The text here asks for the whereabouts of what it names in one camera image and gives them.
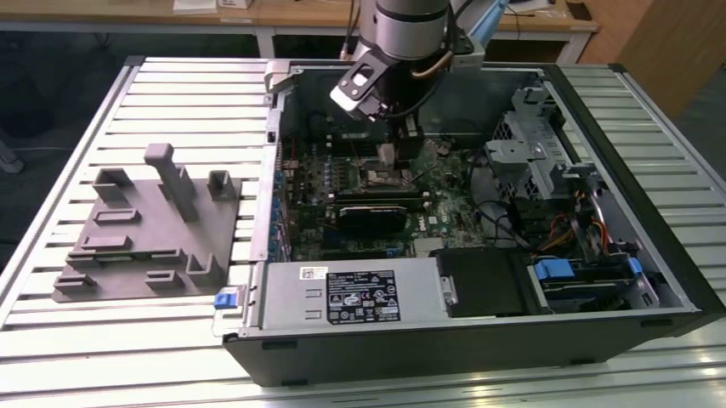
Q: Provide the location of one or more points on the silver CPU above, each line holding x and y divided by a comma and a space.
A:
388, 155

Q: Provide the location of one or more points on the CPU socket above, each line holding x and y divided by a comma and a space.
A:
374, 178

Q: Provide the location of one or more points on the grey metal disk bay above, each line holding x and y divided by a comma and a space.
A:
520, 155

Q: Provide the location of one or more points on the green motherboard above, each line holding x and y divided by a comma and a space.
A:
454, 204

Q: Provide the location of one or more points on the black graphics card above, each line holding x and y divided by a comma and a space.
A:
371, 219

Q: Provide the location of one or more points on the small black device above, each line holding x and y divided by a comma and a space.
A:
580, 10

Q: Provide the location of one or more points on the silver chipset heatsink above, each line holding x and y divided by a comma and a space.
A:
432, 246

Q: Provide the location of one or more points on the white box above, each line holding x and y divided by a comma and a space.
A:
193, 4
235, 3

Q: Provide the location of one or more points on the wooden desk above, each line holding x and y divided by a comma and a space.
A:
170, 19

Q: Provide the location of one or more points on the black drive bay cover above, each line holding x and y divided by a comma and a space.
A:
482, 280

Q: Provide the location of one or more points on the wooden cabinet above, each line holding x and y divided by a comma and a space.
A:
669, 51

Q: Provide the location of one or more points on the hard disk in blue carrier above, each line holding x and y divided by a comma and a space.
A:
553, 270

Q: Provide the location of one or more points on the silver power supply box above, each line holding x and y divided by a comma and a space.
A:
283, 293

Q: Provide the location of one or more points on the grey parts rack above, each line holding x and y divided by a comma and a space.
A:
159, 238

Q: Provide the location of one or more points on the blue carrier tab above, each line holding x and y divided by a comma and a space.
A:
634, 267

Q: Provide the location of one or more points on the blue case latch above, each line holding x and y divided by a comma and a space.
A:
225, 298

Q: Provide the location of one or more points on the black PC case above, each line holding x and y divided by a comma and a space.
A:
397, 361

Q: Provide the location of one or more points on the white furniture leg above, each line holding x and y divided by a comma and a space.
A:
8, 163

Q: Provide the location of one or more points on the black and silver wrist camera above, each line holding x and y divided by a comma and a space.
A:
345, 97

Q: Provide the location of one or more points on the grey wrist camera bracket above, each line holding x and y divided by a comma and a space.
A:
468, 62

